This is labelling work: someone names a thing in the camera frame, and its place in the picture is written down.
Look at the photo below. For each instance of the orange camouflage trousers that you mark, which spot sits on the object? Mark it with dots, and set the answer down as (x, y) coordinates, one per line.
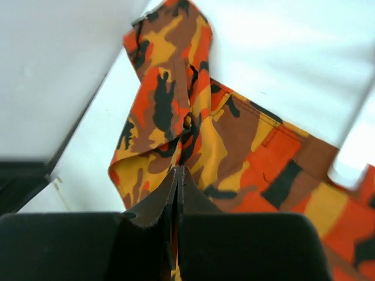
(241, 156)

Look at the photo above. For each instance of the white metal clothes rack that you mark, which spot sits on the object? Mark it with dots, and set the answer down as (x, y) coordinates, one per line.
(356, 154)

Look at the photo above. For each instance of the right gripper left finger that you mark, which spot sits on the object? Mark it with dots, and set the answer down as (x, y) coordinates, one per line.
(145, 244)

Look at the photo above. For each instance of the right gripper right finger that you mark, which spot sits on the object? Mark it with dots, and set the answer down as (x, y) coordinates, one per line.
(195, 230)

